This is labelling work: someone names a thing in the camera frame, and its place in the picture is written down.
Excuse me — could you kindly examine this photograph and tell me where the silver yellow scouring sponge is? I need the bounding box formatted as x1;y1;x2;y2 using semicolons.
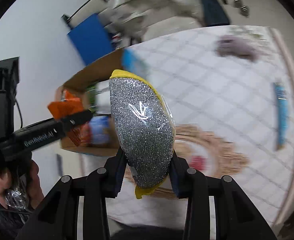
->
109;69;176;199

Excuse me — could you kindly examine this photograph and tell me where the orange snack packet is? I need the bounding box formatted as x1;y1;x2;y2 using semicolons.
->
48;89;84;146

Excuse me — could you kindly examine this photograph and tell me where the left hand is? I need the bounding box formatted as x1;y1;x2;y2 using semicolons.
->
0;160;44;209

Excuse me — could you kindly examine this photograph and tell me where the brown cardboard box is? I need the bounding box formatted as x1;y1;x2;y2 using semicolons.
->
55;48;150;157

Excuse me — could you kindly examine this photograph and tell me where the red floral snack packet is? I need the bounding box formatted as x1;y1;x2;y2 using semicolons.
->
80;123;91;147

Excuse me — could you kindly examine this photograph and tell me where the light blue tissue pack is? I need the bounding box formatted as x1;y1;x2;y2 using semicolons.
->
89;115;110;145

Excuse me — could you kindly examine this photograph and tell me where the green snack packet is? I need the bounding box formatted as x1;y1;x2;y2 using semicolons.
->
86;84;97;113

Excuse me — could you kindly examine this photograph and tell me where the white fabric pouch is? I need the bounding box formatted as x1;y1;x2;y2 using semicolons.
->
96;80;110;115

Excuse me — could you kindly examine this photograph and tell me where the patterned table cloth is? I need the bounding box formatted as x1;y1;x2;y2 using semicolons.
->
79;24;294;228

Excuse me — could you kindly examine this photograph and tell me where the blue toothpaste tube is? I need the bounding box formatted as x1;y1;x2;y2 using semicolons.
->
274;82;288;150

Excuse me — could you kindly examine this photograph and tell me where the blue folded mat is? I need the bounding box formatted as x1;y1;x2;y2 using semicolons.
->
68;14;114;66

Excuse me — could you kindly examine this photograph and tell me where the crumpled lilac cloth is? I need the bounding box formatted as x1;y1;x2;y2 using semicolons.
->
216;35;258;61

